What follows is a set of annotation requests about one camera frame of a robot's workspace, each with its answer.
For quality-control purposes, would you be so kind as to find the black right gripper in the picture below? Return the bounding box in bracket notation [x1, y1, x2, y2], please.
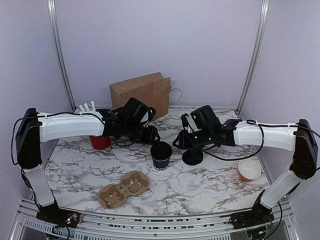
[172, 128, 214, 151]

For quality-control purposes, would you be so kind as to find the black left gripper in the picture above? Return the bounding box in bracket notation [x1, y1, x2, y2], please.
[123, 120, 161, 145]

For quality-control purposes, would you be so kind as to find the black plastic cup lid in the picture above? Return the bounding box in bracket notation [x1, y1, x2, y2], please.
[150, 141, 173, 161]

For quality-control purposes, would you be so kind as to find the black paper coffee cup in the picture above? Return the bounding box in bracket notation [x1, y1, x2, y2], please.
[152, 156, 171, 171]

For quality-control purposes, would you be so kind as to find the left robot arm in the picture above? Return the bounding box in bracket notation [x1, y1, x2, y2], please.
[11, 97, 161, 228]

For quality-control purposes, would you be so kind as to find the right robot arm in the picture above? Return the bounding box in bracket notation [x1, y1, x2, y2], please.
[173, 105, 319, 229]

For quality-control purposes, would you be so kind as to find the stack of black lids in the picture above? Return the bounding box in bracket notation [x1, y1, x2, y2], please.
[182, 150, 204, 166]

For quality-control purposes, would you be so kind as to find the red cylindrical holder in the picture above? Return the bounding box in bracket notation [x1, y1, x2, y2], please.
[89, 136, 111, 150]

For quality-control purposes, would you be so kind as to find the brown paper bag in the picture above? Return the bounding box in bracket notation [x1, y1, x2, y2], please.
[109, 72, 171, 120]

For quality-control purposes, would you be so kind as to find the white wrapped straw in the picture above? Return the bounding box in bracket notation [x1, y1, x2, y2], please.
[91, 100, 96, 111]
[78, 104, 86, 113]
[84, 103, 91, 113]

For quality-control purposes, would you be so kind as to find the orange white bowl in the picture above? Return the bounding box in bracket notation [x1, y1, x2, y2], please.
[237, 159, 261, 182]

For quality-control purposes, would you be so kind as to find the brown cardboard cup carrier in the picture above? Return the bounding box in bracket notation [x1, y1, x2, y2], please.
[97, 170, 150, 209]

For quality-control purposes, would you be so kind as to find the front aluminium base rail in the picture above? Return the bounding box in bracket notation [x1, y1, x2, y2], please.
[9, 199, 301, 240]

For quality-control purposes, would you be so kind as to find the right aluminium post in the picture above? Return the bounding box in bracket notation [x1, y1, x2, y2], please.
[236, 0, 271, 114]

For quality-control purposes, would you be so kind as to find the aluminium post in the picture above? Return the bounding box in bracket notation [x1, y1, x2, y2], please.
[236, 0, 271, 114]
[47, 0, 76, 111]

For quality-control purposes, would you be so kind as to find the left aluminium post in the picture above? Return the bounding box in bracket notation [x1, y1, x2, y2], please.
[47, 0, 76, 111]

